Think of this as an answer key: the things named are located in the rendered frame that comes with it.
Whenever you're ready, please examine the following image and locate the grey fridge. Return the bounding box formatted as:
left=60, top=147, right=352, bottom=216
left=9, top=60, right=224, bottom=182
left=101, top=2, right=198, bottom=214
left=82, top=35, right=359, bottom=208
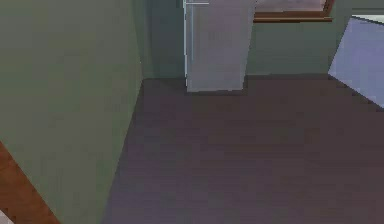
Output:
left=182, top=0, right=257, bottom=93

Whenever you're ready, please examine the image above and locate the brown framed window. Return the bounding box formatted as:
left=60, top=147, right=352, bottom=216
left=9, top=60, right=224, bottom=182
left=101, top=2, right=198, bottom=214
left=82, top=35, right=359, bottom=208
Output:
left=252, top=0, right=335, bottom=24

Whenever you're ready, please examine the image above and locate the pale lilac cupboard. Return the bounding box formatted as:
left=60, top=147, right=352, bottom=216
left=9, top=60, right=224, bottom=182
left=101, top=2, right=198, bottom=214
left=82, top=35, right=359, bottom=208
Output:
left=327, top=14, right=384, bottom=109

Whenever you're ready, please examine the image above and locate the brown wooden door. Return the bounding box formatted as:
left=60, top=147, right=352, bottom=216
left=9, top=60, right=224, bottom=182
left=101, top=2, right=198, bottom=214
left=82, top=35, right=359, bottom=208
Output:
left=0, top=139, right=62, bottom=224

